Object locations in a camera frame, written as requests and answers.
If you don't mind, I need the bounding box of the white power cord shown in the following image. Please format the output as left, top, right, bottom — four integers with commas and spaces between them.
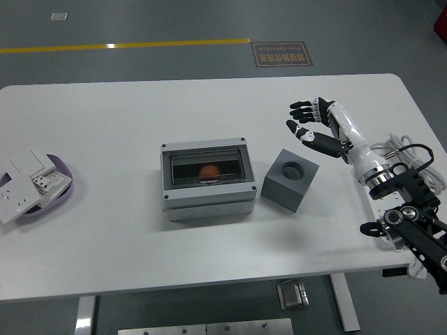
369, 133, 447, 281

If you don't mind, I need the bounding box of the white socket plate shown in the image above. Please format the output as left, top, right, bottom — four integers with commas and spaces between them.
0, 173, 41, 225

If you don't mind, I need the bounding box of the grey junction box clear lid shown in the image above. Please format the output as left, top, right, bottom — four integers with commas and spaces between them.
160, 137, 258, 221

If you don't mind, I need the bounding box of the white switch plate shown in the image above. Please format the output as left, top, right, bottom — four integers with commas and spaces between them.
9, 148, 57, 179

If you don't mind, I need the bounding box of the grey metal base plate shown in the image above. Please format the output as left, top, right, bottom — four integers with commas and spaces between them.
117, 318, 294, 335

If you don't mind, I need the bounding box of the white table leg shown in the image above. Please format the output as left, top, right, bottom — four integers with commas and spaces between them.
73, 296, 96, 335
330, 274, 360, 332

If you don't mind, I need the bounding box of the small white socket module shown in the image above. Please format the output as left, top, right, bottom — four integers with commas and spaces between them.
30, 174, 53, 193

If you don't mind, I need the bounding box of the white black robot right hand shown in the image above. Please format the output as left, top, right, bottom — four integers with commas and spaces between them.
285, 96, 383, 184

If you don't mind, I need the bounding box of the grey metal box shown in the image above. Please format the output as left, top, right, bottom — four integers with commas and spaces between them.
277, 278, 310, 311

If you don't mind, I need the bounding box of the red object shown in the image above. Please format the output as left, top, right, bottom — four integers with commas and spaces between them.
432, 6, 447, 38

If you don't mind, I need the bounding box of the yellow floor tape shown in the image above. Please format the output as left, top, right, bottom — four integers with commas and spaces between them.
0, 37, 251, 55

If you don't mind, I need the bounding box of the orange cylinder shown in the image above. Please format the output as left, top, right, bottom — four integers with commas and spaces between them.
198, 164, 221, 182

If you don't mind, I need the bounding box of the grey cube with round hole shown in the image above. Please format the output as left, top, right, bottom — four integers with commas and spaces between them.
260, 148, 321, 213

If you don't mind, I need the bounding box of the purple tray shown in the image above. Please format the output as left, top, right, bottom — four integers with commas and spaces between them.
0, 153, 76, 220

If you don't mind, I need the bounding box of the brown floor sign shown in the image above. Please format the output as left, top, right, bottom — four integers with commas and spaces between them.
251, 41, 314, 68

